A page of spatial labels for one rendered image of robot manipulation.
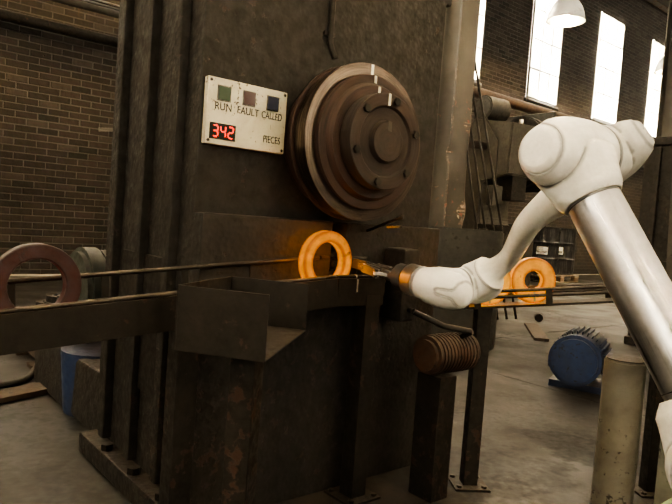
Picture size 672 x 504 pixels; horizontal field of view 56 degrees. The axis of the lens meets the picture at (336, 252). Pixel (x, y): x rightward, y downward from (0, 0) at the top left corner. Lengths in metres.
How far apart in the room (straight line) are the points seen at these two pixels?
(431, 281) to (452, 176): 4.52
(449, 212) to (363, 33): 4.14
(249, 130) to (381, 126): 0.38
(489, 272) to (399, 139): 0.47
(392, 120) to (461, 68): 4.46
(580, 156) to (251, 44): 1.03
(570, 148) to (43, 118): 7.00
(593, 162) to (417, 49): 1.22
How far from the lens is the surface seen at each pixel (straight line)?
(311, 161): 1.79
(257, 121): 1.85
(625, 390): 2.10
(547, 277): 2.25
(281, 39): 1.96
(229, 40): 1.86
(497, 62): 12.91
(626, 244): 1.22
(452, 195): 6.18
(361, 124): 1.80
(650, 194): 5.92
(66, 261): 1.51
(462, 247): 4.55
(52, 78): 7.90
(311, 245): 1.82
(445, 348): 2.02
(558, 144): 1.22
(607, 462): 2.16
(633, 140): 1.40
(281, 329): 1.52
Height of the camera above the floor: 0.88
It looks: 3 degrees down
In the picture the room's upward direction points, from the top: 4 degrees clockwise
